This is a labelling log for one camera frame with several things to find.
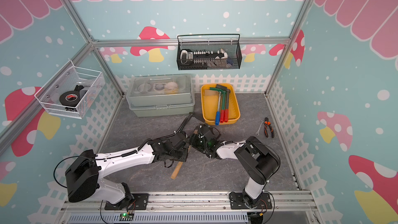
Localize wooden handle hammer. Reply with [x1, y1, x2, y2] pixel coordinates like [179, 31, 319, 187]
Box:
[171, 130, 198, 179]

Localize chrome tool blue handle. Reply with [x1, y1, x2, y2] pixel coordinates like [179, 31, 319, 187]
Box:
[215, 88, 222, 125]

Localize green hoe red handle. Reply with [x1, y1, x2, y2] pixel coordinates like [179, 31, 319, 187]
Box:
[210, 87, 224, 109]

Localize black hoe red handle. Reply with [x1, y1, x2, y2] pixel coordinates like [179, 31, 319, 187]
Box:
[216, 84, 231, 123]

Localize yellow plastic storage box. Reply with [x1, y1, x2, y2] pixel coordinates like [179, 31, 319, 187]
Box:
[201, 83, 240, 125]

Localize black pick red handle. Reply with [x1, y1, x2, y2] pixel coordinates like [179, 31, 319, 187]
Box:
[175, 112, 205, 133]

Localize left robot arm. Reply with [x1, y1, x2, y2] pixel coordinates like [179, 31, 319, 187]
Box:
[65, 132, 190, 210]

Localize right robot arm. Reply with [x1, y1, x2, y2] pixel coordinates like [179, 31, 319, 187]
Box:
[190, 124, 281, 208]

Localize small silver wrench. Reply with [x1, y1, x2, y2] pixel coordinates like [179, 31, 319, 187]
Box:
[255, 121, 263, 136]

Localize green lidded toolbox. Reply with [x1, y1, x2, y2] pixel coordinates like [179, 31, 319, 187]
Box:
[126, 74, 195, 117]

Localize orange black pliers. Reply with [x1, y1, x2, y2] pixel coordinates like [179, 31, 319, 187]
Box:
[264, 117, 275, 138]

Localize green circuit board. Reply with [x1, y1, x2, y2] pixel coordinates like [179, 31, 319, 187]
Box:
[119, 213, 134, 222]

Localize black socket set holder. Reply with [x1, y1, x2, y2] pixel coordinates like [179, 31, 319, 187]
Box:
[179, 49, 229, 65]

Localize black tape roll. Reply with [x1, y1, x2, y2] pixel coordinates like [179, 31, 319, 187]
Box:
[59, 91, 81, 107]

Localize black wire mesh basket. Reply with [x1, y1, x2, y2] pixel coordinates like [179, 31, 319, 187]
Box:
[176, 34, 242, 71]

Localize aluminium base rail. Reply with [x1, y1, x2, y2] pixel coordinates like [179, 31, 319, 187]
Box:
[55, 191, 323, 224]

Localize white wire wall basket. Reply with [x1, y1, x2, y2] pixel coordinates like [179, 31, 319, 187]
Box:
[35, 61, 105, 119]

